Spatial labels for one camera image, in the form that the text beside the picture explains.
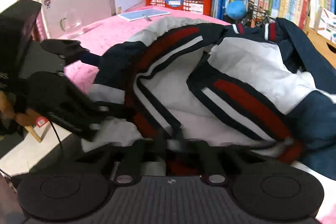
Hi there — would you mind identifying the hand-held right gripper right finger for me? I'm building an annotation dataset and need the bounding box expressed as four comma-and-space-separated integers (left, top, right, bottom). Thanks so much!
171, 140, 276, 186

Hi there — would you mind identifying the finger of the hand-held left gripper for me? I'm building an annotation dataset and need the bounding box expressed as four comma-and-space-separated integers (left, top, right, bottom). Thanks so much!
91, 101, 137, 132
42, 40, 101, 67

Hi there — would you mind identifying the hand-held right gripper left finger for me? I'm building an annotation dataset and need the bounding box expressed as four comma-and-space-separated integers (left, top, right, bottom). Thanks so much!
79, 132, 168, 186

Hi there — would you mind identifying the navy and white jacket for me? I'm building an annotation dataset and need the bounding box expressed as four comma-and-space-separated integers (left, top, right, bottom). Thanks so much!
81, 17, 336, 169

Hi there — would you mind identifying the pink bunny print blanket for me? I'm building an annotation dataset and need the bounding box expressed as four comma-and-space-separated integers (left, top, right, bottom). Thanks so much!
58, 6, 336, 224

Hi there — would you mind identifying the white tablet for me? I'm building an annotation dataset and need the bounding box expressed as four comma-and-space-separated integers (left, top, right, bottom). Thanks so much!
117, 8, 172, 22

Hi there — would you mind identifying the black model bicycle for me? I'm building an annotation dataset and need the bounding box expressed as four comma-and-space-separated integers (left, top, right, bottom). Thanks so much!
244, 7, 277, 28

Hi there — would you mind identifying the blue round plush ball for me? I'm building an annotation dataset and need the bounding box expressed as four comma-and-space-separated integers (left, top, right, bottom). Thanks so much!
226, 0, 248, 20

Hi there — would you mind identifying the wooden drawer organizer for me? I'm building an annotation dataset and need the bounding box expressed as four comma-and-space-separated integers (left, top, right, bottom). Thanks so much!
305, 27, 336, 67

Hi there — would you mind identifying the white box with pencil print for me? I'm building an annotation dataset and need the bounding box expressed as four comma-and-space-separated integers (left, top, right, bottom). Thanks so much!
316, 7, 336, 44

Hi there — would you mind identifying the wooden frame stand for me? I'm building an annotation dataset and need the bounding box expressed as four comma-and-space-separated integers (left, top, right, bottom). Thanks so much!
0, 90, 50, 144

